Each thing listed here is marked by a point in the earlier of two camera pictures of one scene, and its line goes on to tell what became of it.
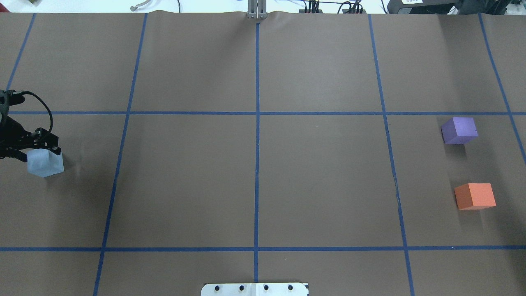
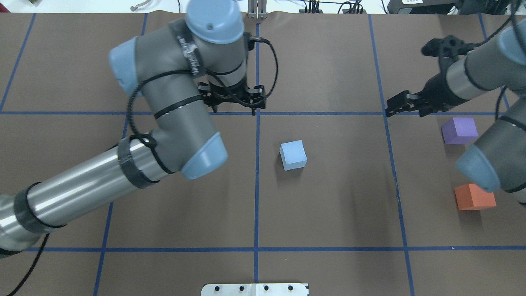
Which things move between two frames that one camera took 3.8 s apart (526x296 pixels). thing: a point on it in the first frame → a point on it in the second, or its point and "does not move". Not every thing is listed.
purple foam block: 459,130 does not move
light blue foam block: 43,163 → 293,155
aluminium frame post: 257,9 does not move
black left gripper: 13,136 → 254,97
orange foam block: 475,195 does not move
